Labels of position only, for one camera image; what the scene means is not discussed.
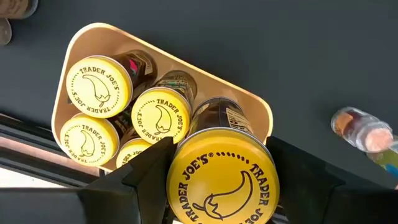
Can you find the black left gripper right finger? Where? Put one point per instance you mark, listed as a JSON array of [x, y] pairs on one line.
[[308, 193]]

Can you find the black aluminium table frame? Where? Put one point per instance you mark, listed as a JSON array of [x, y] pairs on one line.
[[31, 165]]

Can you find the wooden table side board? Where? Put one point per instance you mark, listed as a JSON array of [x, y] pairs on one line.
[[31, 151]]

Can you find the yellow plastic bin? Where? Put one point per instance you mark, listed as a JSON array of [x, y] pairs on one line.
[[93, 40]]

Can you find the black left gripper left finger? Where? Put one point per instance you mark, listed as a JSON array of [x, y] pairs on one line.
[[146, 193]]

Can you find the cork-stoppered glass spice jar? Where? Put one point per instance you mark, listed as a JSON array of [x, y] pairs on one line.
[[360, 127]]

